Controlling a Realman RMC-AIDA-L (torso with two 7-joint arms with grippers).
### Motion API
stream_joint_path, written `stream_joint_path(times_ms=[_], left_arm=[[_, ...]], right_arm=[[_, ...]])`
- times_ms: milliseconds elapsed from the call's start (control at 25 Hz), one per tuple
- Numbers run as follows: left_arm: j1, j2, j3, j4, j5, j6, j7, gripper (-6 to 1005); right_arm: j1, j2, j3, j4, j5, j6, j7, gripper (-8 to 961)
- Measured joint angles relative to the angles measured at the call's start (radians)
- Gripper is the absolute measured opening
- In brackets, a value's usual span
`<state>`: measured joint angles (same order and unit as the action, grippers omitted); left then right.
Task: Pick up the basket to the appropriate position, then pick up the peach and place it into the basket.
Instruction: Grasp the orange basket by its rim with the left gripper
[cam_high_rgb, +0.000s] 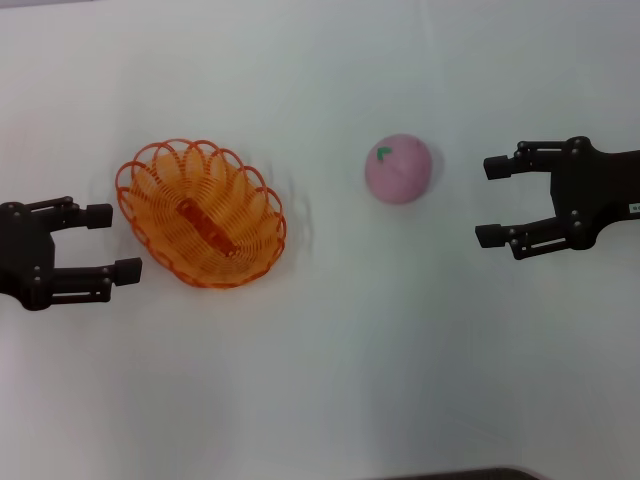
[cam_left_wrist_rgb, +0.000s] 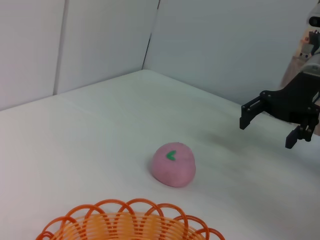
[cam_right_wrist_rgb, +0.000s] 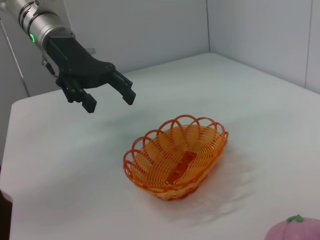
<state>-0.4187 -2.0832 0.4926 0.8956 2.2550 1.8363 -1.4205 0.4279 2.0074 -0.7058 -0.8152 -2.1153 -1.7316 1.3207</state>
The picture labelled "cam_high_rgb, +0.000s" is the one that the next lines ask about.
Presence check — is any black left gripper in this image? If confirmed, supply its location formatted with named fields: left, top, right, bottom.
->
left=0, top=196, right=144, bottom=312

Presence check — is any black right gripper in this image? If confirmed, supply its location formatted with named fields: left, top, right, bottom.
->
left=474, top=135, right=640, bottom=261

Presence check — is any pink peach with green leaf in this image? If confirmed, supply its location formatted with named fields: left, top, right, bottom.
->
left=363, top=133, right=434, bottom=205

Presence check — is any orange plastic wire basket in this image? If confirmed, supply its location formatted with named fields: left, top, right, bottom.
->
left=115, top=138, right=288, bottom=290

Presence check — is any dark rounded robot base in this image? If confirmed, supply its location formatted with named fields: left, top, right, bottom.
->
left=394, top=465, right=556, bottom=480

